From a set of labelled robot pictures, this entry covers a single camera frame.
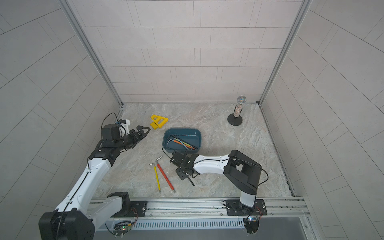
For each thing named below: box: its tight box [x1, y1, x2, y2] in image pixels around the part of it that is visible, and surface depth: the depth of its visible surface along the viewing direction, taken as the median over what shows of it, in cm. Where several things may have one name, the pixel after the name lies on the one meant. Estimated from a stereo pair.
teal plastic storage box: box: [162, 128, 202, 153], surface depth 96 cm
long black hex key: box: [167, 135, 198, 149], surface depth 96 cm
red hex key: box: [155, 156, 176, 193], surface depth 82 cm
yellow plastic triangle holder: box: [150, 114, 169, 130], surface depth 107 cm
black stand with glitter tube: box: [227, 95, 247, 126], surface depth 106 cm
